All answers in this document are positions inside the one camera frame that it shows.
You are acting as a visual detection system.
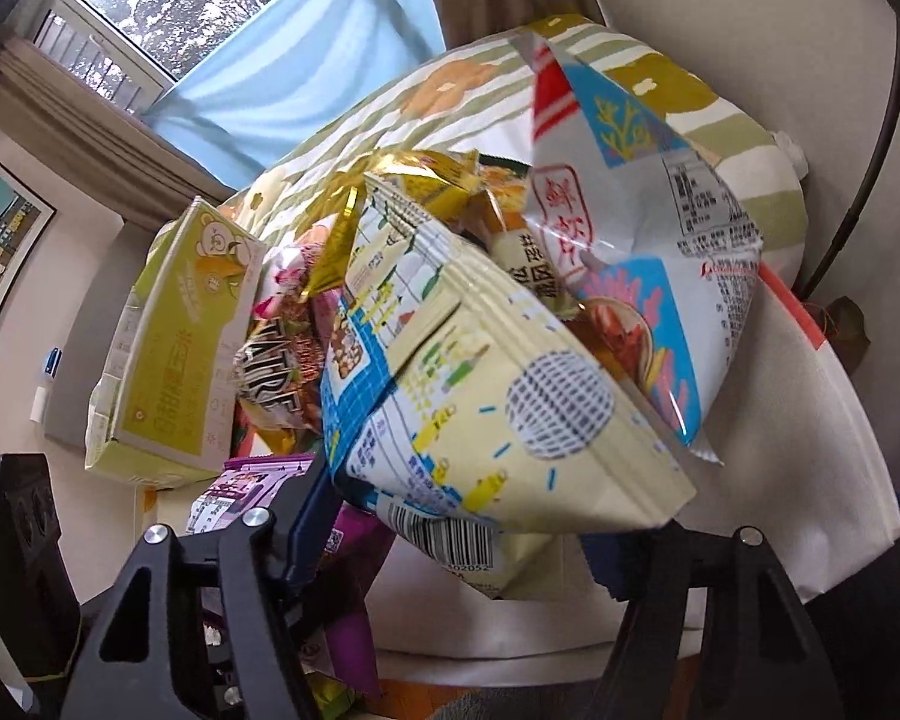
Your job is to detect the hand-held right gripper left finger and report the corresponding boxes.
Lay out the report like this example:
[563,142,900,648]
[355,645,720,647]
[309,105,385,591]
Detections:
[60,456,340,720]

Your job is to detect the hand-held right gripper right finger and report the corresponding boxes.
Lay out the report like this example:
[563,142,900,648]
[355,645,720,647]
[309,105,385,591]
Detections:
[581,521,845,720]

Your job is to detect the cream and blue snack bag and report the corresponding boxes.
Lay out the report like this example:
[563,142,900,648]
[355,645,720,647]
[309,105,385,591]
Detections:
[321,172,700,602]

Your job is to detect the yellow bear carton box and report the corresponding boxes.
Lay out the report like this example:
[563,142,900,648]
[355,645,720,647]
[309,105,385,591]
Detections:
[82,197,269,487]

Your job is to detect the purple snack packet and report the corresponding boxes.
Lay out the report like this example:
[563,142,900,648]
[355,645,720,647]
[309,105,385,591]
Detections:
[184,454,398,698]

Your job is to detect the black lettered snack packet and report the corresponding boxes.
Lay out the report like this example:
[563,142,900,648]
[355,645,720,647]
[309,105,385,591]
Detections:
[232,315,328,430]

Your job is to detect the white persimmon print cloth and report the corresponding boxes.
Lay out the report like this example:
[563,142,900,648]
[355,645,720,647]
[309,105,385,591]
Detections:
[371,266,900,665]

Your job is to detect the black textured object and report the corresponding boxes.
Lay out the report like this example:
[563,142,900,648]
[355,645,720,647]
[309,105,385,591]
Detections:
[0,454,83,691]

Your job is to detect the cream packet with black lettering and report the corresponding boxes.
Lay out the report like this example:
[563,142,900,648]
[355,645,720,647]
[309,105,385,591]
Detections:
[490,227,595,317]

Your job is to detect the yellow snack packet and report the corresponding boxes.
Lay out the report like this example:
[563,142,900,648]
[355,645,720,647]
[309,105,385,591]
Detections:
[366,148,482,220]

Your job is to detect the white and blue chip bag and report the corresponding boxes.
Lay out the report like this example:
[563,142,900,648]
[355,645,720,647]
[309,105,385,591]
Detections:
[529,34,766,467]

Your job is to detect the blue curtain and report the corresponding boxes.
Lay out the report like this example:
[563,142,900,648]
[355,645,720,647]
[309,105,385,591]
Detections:
[141,0,449,190]

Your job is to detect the floral striped blanket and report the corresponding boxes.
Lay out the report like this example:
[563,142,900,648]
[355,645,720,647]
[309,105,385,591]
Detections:
[217,13,811,295]

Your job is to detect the framed wall picture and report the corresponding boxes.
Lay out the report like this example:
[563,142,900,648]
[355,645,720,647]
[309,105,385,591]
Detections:
[0,163,58,358]

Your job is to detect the black cable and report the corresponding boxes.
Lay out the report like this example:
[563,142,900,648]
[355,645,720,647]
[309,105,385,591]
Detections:
[793,11,900,302]

